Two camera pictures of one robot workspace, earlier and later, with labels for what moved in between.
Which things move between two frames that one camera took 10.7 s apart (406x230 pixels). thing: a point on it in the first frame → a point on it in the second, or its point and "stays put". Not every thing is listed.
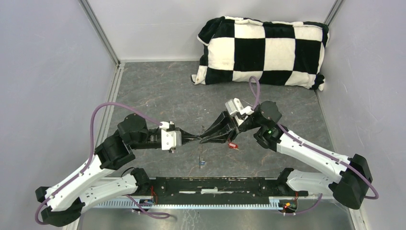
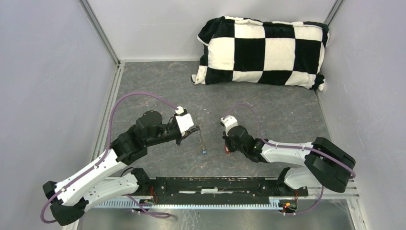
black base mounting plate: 224,187 stays put
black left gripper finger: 186,137 → 187,132
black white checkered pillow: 287,53 stays put
